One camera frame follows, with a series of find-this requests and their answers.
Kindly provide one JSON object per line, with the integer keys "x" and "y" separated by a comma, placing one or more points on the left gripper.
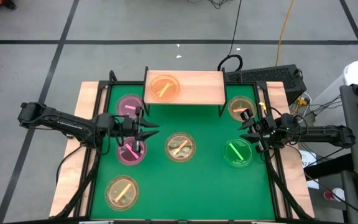
{"x": 120, "y": 127}

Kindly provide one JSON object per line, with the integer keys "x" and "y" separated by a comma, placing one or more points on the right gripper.
{"x": 267, "y": 132}

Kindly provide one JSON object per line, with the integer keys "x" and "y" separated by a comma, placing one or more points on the green translucent plastic plate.
{"x": 233, "y": 158}

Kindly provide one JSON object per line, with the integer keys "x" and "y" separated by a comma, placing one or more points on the pink translucent plastic plate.
{"x": 126, "y": 155}
{"x": 126, "y": 104}

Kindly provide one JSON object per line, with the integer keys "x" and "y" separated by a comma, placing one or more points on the clear petri dish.
{"x": 185, "y": 154}

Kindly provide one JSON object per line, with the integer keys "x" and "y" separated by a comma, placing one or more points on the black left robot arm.
{"x": 67, "y": 123}

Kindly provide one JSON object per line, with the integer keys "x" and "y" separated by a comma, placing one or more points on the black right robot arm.
{"x": 322, "y": 133}

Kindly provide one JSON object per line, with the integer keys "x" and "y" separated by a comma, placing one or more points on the wooden shelf with black legs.
{"x": 197, "y": 87}

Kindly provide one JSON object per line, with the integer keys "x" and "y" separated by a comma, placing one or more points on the yellow power plug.
{"x": 301, "y": 101}

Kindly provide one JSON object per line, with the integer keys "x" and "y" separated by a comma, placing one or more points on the white paper sheet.
{"x": 309, "y": 158}

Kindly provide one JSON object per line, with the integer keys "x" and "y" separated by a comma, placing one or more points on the green table mat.
{"x": 197, "y": 186}

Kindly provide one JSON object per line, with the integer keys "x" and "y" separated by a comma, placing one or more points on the small silver connector box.
{"x": 69, "y": 135}

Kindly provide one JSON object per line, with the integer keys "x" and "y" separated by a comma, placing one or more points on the red and white cup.
{"x": 334, "y": 194}

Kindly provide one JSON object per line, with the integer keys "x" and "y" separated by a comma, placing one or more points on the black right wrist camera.
{"x": 265, "y": 127}

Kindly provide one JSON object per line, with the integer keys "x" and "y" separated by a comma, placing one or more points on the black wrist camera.
{"x": 128, "y": 126}
{"x": 265, "y": 127}

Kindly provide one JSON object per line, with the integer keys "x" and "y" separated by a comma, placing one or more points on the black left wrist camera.
{"x": 128, "y": 126}

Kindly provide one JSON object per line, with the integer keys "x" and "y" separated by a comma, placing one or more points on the black aluminium table frame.
{"x": 244, "y": 83}

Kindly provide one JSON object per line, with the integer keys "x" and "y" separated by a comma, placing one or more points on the silver metal bracket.
{"x": 96, "y": 222}
{"x": 264, "y": 222}

